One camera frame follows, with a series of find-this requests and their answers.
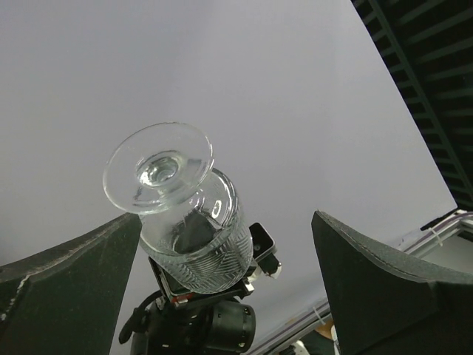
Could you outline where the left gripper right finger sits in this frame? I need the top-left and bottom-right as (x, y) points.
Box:
(311, 211), (472, 354)

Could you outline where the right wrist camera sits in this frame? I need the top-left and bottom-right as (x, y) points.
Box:
(248, 223), (282, 283)

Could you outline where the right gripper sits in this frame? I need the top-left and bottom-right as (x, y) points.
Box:
(148, 257), (254, 307)

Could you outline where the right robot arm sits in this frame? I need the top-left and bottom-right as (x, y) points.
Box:
(118, 259), (256, 354)

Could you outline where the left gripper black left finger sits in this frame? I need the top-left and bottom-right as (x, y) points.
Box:
(1, 214), (141, 354)

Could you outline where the small clear orange cup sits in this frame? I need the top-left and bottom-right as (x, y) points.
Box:
(103, 122), (253, 294)

